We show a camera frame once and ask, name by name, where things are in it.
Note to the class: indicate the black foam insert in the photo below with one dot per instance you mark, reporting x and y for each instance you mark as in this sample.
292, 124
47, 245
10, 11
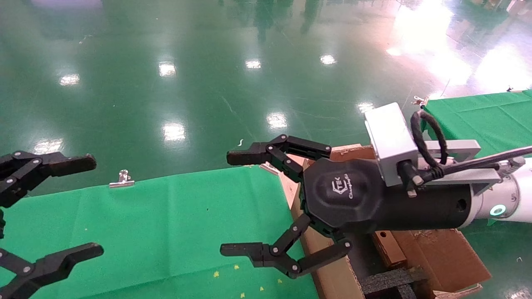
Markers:
386, 280

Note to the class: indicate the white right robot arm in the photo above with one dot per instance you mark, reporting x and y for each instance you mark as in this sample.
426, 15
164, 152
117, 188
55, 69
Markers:
521, 195

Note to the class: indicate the small brown cardboard box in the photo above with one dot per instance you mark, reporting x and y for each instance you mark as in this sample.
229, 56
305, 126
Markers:
388, 249

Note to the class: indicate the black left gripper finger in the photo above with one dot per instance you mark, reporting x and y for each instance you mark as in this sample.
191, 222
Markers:
62, 259
70, 165

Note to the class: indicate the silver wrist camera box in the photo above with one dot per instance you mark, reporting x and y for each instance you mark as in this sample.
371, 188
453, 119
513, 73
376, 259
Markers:
388, 137

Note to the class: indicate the grey camera mounting bracket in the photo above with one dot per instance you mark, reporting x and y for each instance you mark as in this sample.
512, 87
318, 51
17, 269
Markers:
457, 146

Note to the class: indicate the large open cardboard carton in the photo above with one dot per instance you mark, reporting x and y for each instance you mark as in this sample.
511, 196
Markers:
444, 253

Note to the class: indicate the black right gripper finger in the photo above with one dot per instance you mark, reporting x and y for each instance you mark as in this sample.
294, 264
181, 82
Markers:
276, 151
268, 253

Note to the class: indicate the silver binder clip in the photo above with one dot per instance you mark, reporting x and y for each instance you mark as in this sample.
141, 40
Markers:
419, 101
269, 168
121, 181

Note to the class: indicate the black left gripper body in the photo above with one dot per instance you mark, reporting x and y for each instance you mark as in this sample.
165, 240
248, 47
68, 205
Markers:
1, 226

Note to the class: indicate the large green table cloth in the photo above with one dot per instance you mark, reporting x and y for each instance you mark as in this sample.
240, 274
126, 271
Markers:
166, 224

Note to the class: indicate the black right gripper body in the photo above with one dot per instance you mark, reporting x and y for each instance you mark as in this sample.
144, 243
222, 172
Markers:
349, 197

